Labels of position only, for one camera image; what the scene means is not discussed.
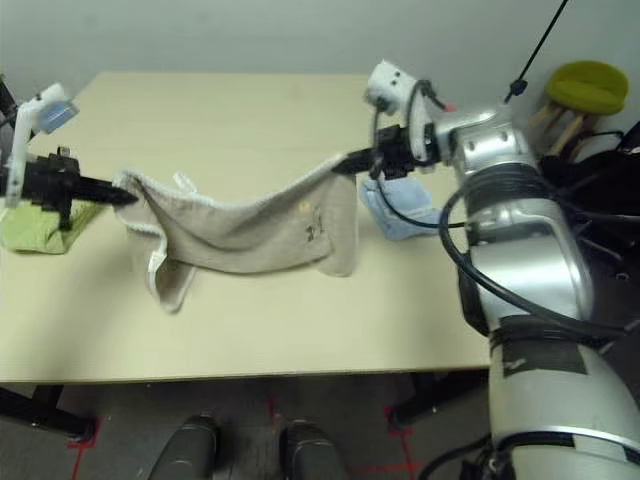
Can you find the black office chair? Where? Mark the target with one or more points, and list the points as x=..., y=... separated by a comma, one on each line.
x=610, y=170

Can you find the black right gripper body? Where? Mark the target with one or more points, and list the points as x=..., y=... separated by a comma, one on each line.
x=400, y=152

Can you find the grey robot left leg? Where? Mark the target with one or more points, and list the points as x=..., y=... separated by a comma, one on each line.
x=187, y=447

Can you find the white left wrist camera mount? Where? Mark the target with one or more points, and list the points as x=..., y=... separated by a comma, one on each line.
x=55, y=112

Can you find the beige towel with white trim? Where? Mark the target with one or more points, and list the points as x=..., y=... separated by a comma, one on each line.
x=240, y=235

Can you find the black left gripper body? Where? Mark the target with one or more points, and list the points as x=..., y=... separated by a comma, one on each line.
x=50, y=180

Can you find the side table with black frame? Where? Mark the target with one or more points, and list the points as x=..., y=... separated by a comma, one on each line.
x=5, y=105

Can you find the green stool with wooden legs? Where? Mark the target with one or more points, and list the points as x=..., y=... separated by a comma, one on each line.
x=585, y=85

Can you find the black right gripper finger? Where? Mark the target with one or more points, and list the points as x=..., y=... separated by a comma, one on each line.
x=357, y=169
x=362, y=157

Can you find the light blue folded towel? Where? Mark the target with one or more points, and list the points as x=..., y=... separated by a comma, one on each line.
x=405, y=205

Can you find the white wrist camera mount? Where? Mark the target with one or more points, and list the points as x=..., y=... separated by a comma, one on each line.
x=55, y=112
x=387, y=85

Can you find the black stand pole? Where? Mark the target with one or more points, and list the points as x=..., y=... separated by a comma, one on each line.
x=517, y=87

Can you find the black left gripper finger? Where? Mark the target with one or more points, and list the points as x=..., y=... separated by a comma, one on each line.
x=100, y=186
x=107, y=199

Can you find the green folded towel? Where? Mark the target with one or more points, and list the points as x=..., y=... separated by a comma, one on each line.
x=30, y=237

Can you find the black robot right leg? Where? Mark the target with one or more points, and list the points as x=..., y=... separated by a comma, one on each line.
x=315, y=450

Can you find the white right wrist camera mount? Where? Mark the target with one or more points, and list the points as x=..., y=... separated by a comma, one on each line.
x=387, y=85

